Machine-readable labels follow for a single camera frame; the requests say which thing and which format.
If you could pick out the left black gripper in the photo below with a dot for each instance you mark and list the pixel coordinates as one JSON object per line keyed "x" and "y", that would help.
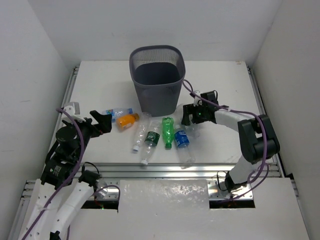
{"x": 94, "y": 124}

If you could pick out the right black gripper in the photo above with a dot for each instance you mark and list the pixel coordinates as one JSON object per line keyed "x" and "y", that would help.
{"x": 190, "y": 109}

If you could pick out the clear bottle white green label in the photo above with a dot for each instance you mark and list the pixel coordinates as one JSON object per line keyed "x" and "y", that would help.
{"x": 192, "y": 130}

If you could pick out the green plastic bottle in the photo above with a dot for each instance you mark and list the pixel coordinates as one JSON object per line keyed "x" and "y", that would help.
{"x": 168, "y": 132}

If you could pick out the clear bottle blue label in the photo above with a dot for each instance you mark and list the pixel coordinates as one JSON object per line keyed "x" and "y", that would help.
{"x": 182, "y": 144}

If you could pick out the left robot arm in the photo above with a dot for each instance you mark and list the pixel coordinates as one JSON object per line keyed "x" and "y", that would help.
{"x": 52, "y": 216}

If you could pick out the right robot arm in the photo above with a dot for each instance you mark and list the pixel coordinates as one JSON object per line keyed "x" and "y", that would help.
{"x": 257, "y": 137}

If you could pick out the grey mesh waste bin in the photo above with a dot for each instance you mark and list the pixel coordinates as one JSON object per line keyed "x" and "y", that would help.
{"x": 157, "y": 72}

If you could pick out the clear bottle colourful label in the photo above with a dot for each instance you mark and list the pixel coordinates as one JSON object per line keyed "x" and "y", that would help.
{"x": 117, "y": 112}

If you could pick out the orange juice bottle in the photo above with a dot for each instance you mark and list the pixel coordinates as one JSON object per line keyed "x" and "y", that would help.
{"x": 127, "y": 121}

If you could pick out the clear bottle white cap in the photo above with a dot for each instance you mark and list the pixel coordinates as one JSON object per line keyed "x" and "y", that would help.
{"x": 141, "y": 131}

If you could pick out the clear bottle dark green label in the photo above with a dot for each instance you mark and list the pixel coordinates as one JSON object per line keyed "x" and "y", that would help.
{"x": 150, "y": 142}

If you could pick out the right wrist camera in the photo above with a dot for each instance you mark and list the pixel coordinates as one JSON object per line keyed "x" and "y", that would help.
{"x": 197, "y": 98}

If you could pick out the left aluminium side rail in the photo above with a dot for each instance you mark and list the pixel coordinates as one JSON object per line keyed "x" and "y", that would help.
{"x": 70, "y": 85}

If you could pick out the aluminium side rail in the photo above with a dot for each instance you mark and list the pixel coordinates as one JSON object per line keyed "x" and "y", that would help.
{"x": 70, "y": 85}
{"x": 276, "y": 158}

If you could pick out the aluminium front rail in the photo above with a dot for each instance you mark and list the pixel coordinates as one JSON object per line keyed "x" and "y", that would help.
{"x": 214, "y": 174}

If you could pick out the right aluminium side rail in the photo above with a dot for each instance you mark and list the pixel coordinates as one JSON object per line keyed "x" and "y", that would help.
{"x": 276, "y": 158}

